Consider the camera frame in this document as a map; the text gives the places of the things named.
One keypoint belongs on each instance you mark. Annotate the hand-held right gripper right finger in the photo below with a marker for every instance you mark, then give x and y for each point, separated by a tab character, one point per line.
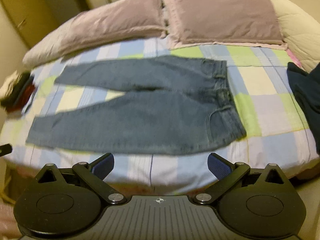
218	167

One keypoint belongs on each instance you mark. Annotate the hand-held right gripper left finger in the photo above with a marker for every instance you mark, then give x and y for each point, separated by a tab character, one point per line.
105	165

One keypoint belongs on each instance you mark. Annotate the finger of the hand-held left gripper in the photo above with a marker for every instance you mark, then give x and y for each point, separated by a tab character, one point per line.
5	150

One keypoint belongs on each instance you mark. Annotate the blue jeans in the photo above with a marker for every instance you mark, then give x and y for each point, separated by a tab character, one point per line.
150	120

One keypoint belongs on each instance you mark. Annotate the dark red black bundle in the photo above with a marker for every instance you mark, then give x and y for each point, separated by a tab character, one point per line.
21	95

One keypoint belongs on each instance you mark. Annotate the white crumpled cloth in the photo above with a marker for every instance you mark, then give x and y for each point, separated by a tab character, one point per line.
8	85

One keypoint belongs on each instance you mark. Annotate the bed with checkered sheet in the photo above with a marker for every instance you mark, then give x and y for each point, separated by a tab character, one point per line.
262	105

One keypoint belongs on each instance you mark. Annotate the white striped duvet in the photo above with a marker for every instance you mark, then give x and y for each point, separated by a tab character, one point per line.
42	52

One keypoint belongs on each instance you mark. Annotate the dark navy garment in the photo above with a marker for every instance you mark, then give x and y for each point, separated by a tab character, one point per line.
307	100

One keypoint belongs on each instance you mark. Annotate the pink pillow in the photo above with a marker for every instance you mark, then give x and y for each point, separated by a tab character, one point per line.
120	20
220	17

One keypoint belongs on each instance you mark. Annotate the cream padded headboard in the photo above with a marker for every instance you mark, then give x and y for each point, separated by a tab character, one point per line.
300	30

